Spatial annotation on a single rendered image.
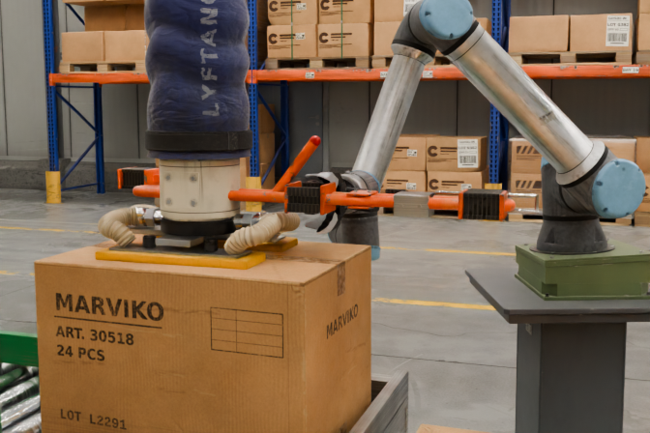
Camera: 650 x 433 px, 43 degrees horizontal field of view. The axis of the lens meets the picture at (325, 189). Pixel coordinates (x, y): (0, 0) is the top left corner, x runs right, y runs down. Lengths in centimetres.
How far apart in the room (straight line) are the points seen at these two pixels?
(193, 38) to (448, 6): 64
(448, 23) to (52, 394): 120
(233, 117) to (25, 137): 1104
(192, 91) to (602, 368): 135
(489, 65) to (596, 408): 99
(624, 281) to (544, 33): 655
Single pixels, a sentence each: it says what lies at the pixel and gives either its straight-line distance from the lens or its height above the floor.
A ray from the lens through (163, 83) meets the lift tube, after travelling 168.
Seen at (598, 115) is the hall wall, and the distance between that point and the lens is 996.
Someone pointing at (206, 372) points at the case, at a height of 76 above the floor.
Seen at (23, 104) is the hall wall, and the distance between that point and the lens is 1265.
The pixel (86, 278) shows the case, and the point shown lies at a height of 92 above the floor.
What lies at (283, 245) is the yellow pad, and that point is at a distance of 176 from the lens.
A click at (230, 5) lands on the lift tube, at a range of 168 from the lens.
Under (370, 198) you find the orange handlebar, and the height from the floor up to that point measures 108.
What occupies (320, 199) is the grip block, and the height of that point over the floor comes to 108.
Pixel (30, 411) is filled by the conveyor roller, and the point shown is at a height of 53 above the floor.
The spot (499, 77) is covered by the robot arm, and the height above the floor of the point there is 132.
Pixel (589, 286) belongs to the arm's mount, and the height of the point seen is 79.
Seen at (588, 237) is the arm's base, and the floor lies 90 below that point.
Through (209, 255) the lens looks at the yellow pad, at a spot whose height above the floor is 97.
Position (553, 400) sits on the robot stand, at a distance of 236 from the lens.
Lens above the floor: 127
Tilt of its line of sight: 6 degrees down
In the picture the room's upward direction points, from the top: straight up
